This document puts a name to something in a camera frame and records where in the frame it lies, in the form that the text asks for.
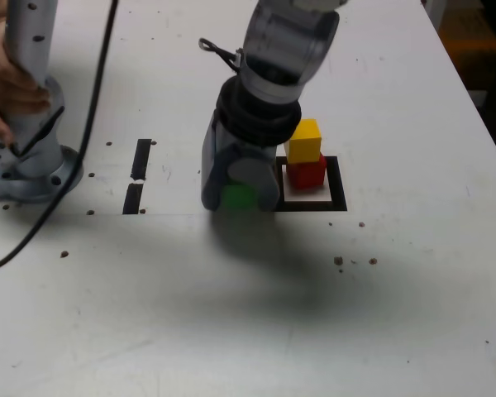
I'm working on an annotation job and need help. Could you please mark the thin black camera cable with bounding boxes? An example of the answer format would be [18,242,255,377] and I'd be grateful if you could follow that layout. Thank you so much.
[198,37,246,74]

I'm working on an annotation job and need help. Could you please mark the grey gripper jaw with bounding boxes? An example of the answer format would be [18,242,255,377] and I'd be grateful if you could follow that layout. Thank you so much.
[228,158,281,212]

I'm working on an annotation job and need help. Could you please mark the black tape strip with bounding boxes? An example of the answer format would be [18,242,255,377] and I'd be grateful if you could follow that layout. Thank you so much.
[122,138,153,215]

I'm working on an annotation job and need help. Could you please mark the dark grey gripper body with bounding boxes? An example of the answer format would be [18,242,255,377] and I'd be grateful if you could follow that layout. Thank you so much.
[216,143,279,175]

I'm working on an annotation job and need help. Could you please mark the red cube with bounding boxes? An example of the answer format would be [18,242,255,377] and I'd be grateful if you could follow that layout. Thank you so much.
[286,153,328,191]

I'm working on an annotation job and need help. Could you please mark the black tape square outline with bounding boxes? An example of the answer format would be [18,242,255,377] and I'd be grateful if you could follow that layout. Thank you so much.
[274,155,348,213]

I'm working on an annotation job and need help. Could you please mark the thick black cable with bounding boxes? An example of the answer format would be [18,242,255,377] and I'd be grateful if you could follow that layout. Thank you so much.
[0,0,120,276]

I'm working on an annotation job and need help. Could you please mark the person's hand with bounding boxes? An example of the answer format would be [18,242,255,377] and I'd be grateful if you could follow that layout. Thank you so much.
[0,25,53,143]

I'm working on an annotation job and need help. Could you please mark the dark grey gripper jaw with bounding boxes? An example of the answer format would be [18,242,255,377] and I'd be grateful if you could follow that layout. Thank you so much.
[200,108,233,211]

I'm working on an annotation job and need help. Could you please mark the yellow cube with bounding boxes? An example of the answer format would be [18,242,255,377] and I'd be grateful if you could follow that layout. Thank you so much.
[284,118,323,165]

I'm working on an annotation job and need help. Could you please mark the green cube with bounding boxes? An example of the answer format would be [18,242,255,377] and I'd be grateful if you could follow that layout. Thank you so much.
[221,184,260,210]

